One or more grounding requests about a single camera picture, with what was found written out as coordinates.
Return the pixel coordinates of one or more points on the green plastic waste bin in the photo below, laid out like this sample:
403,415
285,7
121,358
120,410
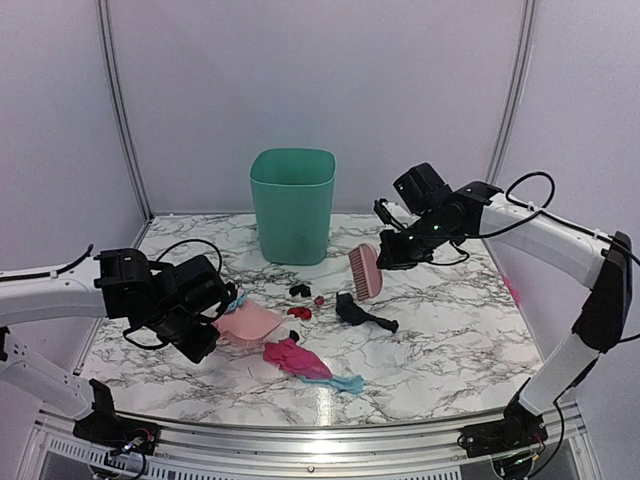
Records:
292,192

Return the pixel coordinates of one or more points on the magenta paper sheet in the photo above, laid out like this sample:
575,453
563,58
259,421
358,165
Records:
293,359

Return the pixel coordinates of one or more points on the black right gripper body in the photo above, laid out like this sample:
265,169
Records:
415,249

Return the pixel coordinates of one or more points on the pink plastic dustpan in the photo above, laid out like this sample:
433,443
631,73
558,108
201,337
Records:
248,325

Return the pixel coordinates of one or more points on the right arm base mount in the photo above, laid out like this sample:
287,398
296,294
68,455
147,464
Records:
500,436

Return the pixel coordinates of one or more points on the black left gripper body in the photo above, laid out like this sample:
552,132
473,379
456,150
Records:
172,325

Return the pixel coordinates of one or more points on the aluminium front table rail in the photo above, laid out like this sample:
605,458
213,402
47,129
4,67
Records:
189,450

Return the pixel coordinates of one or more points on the tiny black paper scrap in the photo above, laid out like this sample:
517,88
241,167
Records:
294,335

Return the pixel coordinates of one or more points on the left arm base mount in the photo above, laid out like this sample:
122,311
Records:
117,437

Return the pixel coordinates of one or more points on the red paper scrap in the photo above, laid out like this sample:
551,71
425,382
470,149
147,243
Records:
302,313

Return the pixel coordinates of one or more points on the pink plastic hand brush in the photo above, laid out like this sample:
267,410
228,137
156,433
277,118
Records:
367,278

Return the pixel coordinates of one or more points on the small black paper scrap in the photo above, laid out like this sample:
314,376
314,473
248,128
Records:
300,290

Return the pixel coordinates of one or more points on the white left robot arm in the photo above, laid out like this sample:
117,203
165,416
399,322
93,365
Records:
93,286

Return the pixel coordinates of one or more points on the light blue paper scrap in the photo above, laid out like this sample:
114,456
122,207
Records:
353,385

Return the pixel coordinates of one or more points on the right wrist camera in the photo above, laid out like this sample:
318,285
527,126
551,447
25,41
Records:
393,214

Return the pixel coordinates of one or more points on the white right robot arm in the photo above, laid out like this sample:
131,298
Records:
601,264

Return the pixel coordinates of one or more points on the pink scrap at table edge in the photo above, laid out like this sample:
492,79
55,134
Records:
513,290

